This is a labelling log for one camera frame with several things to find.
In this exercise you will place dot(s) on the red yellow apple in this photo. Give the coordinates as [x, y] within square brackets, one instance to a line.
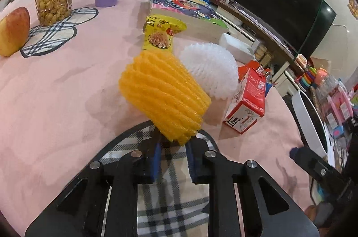
[12, 31]

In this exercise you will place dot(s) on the yellow snack packet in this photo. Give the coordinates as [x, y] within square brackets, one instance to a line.
[159, 35]

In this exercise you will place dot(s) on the yellow red wall sticker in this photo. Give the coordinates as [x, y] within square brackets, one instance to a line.
[353, 8]

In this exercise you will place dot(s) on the stacked yellow containers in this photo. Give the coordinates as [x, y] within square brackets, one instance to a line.
[262, 52]

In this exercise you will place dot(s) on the black flat television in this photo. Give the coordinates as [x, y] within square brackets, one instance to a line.
[277, 5]

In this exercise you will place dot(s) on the colourful puzzle box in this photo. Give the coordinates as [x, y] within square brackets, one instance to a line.
[184, 10]

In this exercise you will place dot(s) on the white television stand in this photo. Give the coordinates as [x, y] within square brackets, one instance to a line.
[251, 27]

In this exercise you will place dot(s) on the pink plastic storage boxes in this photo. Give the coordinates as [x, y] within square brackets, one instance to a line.
[338, 102]

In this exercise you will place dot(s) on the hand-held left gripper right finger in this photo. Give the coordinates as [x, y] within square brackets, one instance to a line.
[193, 165]

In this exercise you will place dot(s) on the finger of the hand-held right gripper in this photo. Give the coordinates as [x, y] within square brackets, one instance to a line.
[296, 153]

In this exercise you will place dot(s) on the white round trash bin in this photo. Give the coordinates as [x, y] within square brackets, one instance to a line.
[310, 116]

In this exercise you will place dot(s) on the orange foam fruit net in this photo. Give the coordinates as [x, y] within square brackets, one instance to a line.
[165, 97]

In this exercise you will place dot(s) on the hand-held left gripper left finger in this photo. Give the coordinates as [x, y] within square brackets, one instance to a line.
[155, 163]

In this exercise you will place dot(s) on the white foam fruit net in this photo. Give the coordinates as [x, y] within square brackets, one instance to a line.
[209, 72]

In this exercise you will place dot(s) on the white rectangular box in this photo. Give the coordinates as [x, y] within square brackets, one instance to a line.
[232, 44]

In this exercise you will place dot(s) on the red milk carton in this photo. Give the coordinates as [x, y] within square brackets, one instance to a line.
[249, 102]

